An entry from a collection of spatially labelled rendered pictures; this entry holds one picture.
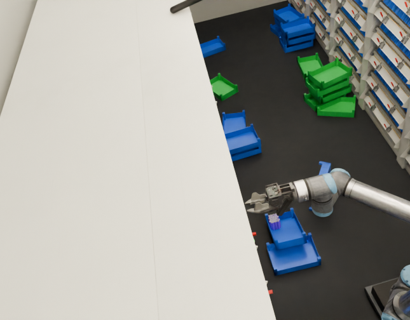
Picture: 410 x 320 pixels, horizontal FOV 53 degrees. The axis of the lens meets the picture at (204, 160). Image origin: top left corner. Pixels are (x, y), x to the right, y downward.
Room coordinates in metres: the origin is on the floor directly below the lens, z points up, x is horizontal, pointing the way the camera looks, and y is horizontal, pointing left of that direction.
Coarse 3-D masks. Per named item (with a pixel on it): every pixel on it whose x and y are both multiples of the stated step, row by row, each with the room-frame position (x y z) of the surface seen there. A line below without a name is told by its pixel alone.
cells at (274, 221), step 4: (268, 216) 1.66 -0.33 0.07; (272, 216) 1.65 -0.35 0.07; (276, 216) 1.64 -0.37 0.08; (268, 220) 1.63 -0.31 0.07; (272, 220) 1.61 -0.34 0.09; (276, 220) 1.60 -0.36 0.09; (272, 224) 1.58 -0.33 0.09; (276, 224) 1.58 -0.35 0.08; (280, 224) 1.59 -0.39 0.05; (272, 228) 1.57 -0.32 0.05; (276, 228) 1.57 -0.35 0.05
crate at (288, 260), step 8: (312, 240) 1.40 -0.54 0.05; (272, 248) 1.45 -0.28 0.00; (288, 248) 1.42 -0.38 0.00; (296, 248) 1.40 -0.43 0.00; (304, 248) 1.39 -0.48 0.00; (312, 248) 1.37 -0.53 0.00; (272, 256) 1.39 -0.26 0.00; (280, 256) 1.38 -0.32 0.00; (288, 256) 1.36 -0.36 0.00; (296, 256) 1.35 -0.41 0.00; (304, 256) 1.33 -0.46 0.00; (312, 256) 1.32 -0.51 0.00; (272, 264) 1.31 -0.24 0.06; (280, 264) 1.32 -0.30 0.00; (288, 264) 1.31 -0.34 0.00; (296, 264) 1.29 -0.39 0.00; (304, 264) 1.25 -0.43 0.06; (312, 264) 1.25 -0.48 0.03; (320, 264) 1.25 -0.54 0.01; (280, 272) 1.26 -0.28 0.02
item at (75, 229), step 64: (64, 0) 1.86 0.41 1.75; (128, 0) 1.68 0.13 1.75; (64, 64) 1.31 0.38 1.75; (128, 64) 1.20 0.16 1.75; (0, 128) 1.04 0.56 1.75; (64, 128) 0.96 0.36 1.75; (128, 128) 0.88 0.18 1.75; (0, 192) 0.77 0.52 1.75; (64, 192) 0.71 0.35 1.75; (128, 192) 0.65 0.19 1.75; (0, 256) 0.57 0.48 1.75; (64, 256) 0.52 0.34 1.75; (128, 256) 0.48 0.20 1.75
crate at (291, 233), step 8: (280, 216) 1.66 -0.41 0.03; (288, 216) 1.65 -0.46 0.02; (288, 224) 1.58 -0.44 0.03; (296, 224) 1.56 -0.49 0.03; (272, 232) 1.54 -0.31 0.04; (280, 232) 1.52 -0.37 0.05; (288, 232) 1.50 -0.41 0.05; (296, 232) 1.48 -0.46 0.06; (304, 232) 1.40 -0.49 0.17; (280, 240) 1.45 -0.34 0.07; (288, 240) 1.43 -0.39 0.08; (296, 240) 1.38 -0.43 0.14; (304, 240) 1.38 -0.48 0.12; (280, 248) 1.38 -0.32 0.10
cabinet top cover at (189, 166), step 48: (144, 0) 1.64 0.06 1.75; (144, 48) 1.27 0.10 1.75; (192, 48) 1.19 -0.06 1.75; (144, 96) 1.01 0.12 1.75; (192, 96) 0.95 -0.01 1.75; (192, 144) 0.75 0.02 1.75; (192, 192) 0.60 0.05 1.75; (240, 192) 0.57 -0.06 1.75; (192, 240) 0.48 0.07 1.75; (240, 240) 0.45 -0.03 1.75; (192, 288) 0.38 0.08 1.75; (240, 288) 0.35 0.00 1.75
